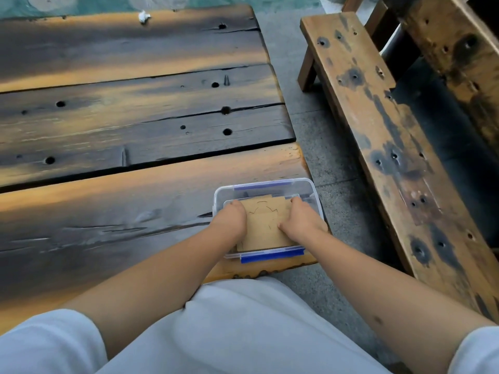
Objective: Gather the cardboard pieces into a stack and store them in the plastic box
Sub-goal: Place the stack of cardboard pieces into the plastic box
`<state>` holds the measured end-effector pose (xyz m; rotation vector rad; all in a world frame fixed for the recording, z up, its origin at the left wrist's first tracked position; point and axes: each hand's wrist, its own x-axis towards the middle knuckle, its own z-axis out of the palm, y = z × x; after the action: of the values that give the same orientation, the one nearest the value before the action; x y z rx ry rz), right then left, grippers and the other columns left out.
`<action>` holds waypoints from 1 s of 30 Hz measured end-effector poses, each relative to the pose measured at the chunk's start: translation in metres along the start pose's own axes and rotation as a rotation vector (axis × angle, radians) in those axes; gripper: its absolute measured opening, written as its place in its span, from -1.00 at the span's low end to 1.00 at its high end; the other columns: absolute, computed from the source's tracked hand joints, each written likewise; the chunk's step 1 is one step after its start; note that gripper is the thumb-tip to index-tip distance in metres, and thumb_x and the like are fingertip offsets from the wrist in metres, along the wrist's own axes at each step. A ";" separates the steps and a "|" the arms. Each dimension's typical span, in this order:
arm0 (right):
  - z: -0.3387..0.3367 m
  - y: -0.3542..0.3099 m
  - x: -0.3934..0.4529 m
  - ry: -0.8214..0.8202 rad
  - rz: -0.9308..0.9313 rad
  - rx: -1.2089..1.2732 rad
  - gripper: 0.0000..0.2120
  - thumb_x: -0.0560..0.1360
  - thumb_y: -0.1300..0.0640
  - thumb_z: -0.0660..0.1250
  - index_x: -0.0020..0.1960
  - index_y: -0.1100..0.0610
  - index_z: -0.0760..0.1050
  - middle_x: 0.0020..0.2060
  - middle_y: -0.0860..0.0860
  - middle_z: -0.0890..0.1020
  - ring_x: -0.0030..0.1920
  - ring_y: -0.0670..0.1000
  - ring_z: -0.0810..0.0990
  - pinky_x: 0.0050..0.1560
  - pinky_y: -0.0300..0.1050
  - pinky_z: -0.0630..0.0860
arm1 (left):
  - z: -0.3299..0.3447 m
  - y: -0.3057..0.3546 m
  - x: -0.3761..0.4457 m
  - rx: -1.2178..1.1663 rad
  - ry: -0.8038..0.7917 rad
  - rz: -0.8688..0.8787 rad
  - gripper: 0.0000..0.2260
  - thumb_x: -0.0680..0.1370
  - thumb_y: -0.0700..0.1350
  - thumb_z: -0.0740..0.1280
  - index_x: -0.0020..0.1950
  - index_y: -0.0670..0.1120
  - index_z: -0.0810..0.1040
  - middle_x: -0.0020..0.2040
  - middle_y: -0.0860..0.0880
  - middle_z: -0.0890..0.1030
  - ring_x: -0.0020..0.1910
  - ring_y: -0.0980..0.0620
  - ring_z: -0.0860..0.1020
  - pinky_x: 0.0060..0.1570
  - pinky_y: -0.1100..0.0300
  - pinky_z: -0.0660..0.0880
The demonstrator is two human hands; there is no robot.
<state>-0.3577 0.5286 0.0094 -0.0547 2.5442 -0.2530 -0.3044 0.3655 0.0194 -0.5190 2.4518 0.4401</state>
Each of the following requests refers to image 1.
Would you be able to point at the person's right hand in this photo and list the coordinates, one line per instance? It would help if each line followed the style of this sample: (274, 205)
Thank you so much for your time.
(304, 223)

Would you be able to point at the person's left hand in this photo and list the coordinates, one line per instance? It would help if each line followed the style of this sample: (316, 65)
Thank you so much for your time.
(232, 223)

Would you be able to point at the brown cardboard piece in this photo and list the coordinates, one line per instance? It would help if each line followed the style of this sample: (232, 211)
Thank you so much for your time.
(265, 225)

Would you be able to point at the clear plastic box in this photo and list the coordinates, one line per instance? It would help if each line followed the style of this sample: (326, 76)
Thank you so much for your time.
(273, 190)

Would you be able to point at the person's left forearm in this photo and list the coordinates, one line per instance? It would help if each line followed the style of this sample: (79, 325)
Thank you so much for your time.
(156, 276)

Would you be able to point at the person's right forearm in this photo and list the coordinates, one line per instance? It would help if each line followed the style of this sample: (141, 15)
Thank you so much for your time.
(390, 299)

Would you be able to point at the person's white shirt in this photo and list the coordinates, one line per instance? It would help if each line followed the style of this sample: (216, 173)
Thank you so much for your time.
(241, 331)

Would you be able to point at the spotted wooden bench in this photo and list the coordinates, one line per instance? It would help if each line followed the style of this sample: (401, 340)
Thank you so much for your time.
(370, 132)

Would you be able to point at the dark wooden plank table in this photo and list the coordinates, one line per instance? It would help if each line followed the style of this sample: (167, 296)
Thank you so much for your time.
(117, 132)

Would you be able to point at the white crumpled paper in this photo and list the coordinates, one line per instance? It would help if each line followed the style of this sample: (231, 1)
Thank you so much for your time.
(144, 17)

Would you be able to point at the green patterned floor mat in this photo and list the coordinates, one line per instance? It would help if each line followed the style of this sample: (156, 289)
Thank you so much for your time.
(97, 3)

